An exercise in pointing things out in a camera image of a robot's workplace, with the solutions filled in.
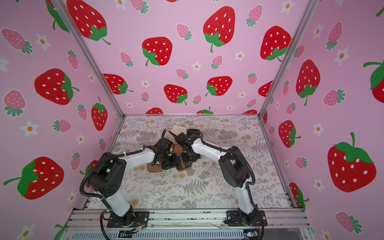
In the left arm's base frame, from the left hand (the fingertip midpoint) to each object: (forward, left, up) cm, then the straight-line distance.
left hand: (181, 164), depth 92 cm
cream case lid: (+30, +5, -2) cm, 31 cm away
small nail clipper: (0, -22, -1) cm, 22 cm away
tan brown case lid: (-4, +16, +2) cm, 16 cm away
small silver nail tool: (+1, -16, -1) cm, 16 cm away
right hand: (0, -3, +3) cm, 4 cm away
